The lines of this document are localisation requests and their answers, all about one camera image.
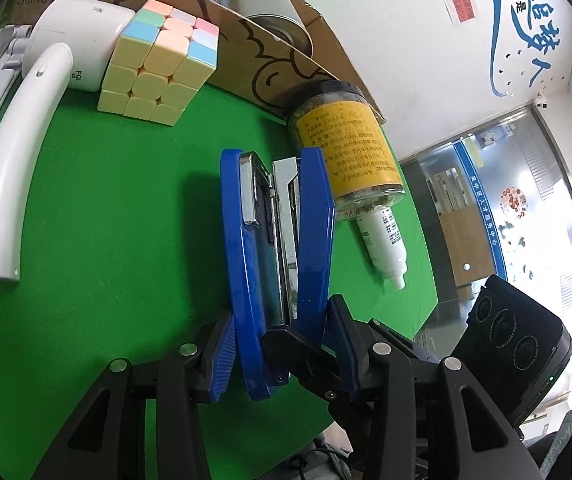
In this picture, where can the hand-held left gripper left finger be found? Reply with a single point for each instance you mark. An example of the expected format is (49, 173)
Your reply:
(221, 355)

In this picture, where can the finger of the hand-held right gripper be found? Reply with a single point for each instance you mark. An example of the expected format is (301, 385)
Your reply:
(296, 355)
(405, 347)

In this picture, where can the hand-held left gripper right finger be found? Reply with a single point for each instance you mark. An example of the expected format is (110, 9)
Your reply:
(343, 355)

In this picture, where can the blue stapler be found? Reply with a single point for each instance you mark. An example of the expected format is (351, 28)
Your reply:
(246, 270)

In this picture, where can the white hair dryer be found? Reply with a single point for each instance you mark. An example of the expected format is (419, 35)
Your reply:
(11, 160)

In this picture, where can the cardboard box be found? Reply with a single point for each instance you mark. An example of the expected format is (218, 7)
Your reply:
(246, 25)

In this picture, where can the white plastic bottle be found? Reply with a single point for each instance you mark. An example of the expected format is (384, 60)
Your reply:
(383, 240)

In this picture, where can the glass door with blue strip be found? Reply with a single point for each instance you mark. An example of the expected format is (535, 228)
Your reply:
(530, 175)

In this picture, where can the green tablecloth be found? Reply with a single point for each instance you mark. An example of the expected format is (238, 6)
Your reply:
(116, 210)

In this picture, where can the yellow label glass jar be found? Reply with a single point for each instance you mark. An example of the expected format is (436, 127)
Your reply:
(350, 145)

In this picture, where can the pastel puzzle cube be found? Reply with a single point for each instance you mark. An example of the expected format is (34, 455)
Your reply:
(156, 60)

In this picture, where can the silver metal can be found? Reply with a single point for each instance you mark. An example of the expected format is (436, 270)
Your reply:
(266, 0)

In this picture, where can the small wall security camera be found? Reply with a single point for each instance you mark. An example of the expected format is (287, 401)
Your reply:
(542, 102)

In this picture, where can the blue wall decal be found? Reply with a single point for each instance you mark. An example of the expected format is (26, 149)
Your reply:
(515, 15)

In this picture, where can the red wall notice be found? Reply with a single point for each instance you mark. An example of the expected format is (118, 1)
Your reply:
(460, 5)

